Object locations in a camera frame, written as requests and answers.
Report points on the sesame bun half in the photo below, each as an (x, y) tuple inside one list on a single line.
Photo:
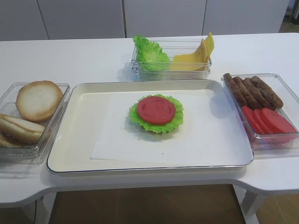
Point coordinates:
[(7, 142), (20, 129)]

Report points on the red tomato slice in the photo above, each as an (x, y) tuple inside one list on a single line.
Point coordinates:
[(156, 110), (249, 116), (262, 125), (276, 122)]

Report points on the green lettuce leaf in container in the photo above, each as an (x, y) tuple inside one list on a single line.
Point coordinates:
[(150, 54)]

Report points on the red tomato slice front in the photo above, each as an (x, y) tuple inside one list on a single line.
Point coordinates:
[(276, 122)]

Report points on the green lettuce leaf on bun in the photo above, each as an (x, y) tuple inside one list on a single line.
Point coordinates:
[(168, 127)]

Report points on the large bun half cut-side up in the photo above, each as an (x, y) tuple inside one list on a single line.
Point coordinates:
[(38, 100)]

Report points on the white table leg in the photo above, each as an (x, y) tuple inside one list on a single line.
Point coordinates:
[(249, 203)]

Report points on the clear patty and tomato container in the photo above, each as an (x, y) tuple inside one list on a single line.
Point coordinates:
[(275, 145)]

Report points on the sesame bun half front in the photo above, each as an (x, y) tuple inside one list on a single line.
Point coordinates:
[(7, 142)]

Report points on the flat yellow cheese slice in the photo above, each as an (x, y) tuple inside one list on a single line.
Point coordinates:
[(187, 62)]

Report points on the clear lettuce and cheese container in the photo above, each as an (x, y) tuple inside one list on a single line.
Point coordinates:
[(170, 70)]

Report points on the brown meat patty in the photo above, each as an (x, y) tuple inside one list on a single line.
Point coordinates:
[(234, 90), (251, 101), (267, 92), (257, 95)]

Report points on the upright yellow cheese slices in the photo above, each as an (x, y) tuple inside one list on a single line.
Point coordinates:
[(205, 49)]

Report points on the sesame bun half rear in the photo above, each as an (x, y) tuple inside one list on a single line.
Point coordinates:
[(20, 129)]

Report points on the white paper sheet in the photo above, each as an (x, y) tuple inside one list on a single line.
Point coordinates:
[(211, 133)]

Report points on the brown meat patty leftmost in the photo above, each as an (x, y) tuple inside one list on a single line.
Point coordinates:
[(234, 90)]

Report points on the clear plastic bun container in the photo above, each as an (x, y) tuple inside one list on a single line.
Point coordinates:
[(30, 152)]

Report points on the white metal tray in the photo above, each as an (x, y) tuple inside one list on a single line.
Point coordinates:
[(84, 117)]

